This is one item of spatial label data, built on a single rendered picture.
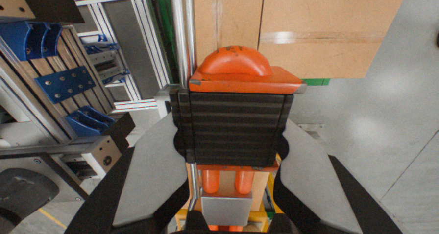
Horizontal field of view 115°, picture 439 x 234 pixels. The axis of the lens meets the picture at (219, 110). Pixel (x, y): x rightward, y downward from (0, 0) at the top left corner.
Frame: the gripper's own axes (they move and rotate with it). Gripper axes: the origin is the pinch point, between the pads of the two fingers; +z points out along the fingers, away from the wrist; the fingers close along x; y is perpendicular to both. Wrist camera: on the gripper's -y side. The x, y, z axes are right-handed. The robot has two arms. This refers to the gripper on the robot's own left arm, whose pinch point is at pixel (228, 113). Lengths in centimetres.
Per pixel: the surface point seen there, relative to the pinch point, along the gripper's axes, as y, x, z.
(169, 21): -11, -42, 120
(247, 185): 8.9, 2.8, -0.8
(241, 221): 15.9, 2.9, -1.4
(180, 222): 47.1, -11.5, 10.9
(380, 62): 12, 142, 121
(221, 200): 11.1, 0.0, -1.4
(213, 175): 7.4, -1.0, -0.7
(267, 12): -14, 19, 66
